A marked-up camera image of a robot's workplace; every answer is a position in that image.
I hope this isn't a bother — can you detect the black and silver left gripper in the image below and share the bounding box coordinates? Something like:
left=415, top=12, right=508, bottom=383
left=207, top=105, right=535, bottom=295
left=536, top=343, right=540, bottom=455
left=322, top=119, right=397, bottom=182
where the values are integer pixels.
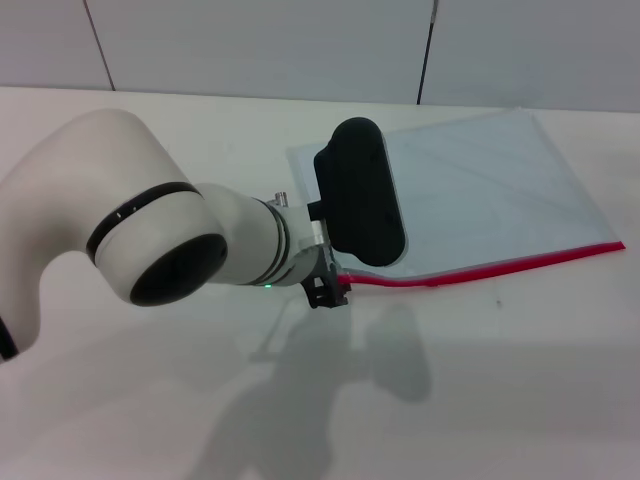
left=298, top=116, right=408, bottom=309

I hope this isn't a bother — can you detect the clear document bag red zip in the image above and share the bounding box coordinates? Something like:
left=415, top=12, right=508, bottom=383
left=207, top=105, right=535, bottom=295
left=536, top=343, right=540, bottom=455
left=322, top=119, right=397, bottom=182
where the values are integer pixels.
left=285, top=108, right=627, bottom=290

